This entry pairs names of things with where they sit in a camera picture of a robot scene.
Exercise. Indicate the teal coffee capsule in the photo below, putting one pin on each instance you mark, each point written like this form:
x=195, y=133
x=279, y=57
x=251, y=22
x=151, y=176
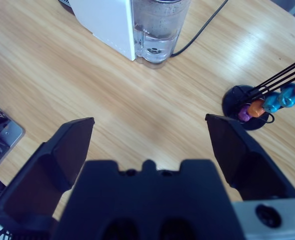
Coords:
x=290, y=95
x=271, y=103

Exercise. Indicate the white capsule coffee machine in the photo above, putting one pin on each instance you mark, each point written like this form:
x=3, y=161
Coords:
x=105, y=22

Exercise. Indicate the purple coffee capsule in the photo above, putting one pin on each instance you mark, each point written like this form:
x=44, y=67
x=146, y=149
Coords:
x=244, y=113

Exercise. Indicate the clear water tank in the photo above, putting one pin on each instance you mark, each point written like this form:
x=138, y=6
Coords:
x=160, y=25

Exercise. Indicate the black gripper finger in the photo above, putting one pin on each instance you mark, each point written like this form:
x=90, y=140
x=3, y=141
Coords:
x=240, y=155
x=32, y=180

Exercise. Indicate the orange coffee capsule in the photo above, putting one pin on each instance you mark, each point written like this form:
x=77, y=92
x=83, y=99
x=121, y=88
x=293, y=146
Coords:
x=255, y=108

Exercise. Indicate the grey mount with dark post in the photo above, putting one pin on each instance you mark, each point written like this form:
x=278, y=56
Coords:
x=8, y=135

